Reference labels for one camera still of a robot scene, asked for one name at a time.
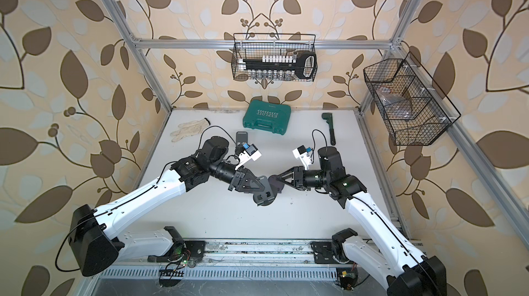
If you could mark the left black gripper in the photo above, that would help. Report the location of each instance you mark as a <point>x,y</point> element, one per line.
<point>239,177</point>

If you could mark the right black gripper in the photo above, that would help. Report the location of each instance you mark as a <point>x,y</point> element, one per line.
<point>299,177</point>

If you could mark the black phone stand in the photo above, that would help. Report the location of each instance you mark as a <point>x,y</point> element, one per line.
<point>241,137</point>
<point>267,196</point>

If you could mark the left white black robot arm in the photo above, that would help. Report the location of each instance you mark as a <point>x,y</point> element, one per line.
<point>94,233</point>

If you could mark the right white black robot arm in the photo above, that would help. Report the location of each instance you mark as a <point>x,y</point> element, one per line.
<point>394,262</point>

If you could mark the green plastic tool case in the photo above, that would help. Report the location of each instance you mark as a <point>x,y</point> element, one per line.
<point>269,117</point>

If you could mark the green black hand tool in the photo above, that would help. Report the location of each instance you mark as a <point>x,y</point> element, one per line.
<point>328,118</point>

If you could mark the white work glove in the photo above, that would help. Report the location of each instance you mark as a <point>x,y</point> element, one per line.
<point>188,129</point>

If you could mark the black socket set holder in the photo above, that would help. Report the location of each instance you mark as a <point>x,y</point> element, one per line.
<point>303,66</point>

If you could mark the clear plastic bag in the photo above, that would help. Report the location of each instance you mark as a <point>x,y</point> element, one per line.
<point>396,106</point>

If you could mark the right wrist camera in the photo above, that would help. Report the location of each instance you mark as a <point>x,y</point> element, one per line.
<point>305,155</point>

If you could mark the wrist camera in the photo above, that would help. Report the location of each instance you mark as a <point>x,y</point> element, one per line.
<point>246,153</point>
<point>305,155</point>

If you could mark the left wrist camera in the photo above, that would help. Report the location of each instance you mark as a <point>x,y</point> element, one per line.
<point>246,153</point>

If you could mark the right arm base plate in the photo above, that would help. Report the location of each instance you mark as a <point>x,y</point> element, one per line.
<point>327,252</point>

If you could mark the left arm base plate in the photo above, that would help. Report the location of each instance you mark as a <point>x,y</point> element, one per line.
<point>182,252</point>

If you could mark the black wire basket back wall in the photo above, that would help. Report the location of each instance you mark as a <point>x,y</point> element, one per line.
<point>254,44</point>

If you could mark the black wire basket wall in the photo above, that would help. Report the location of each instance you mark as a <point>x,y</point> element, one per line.
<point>413,106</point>
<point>254,44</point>

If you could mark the black wire basket right wall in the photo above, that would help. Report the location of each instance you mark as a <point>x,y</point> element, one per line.
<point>413,106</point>

